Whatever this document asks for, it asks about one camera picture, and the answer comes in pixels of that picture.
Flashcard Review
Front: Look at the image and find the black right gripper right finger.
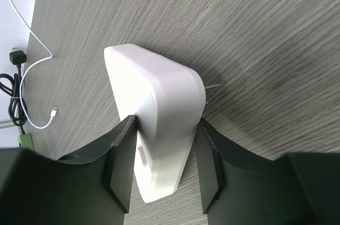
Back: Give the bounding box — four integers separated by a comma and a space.
194, 119, 339, 224

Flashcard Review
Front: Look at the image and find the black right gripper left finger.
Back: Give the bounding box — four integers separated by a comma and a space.
1, 115, 138, 224

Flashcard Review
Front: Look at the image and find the white usb charging cable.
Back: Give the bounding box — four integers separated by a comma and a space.
3, 0, 58, 130

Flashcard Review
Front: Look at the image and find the white triangular power strip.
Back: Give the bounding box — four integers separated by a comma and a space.
104, 44, 206, 203

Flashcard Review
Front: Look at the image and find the green power strip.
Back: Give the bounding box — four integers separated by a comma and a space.
18, 133, 35, 151

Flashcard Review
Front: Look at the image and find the black power cable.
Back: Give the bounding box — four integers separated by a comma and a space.
0, 50, 28, 134

